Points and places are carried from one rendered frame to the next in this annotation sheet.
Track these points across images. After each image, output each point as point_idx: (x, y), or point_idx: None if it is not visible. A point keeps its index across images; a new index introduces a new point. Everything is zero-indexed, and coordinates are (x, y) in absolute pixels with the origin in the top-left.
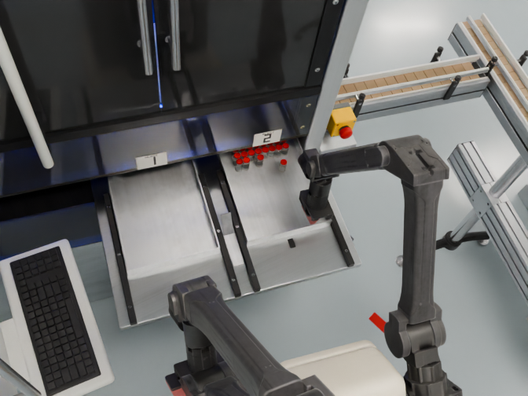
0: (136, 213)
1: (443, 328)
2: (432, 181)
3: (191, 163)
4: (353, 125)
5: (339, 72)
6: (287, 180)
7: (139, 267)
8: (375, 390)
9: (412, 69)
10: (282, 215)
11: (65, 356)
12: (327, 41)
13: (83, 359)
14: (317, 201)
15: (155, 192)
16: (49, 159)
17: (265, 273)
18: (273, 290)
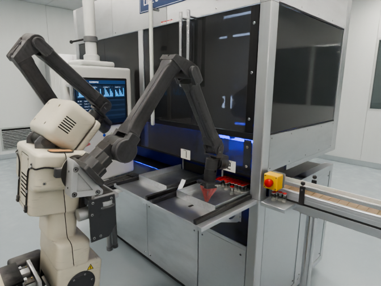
0: (168, 175)
1: (122, 141)
2: (166, 58)
3: None
4: (276, 182)
5: (259, 125)
6: (227, 197)
7: (142, 176)
8: (63, 100)
9: (365, 198)
10: (204, 200)
11: None
12: (251, 99)
13: None
14: (204, 172)
15: (182, 176)
16: (152, 120)
17: (165, 203)
18: None
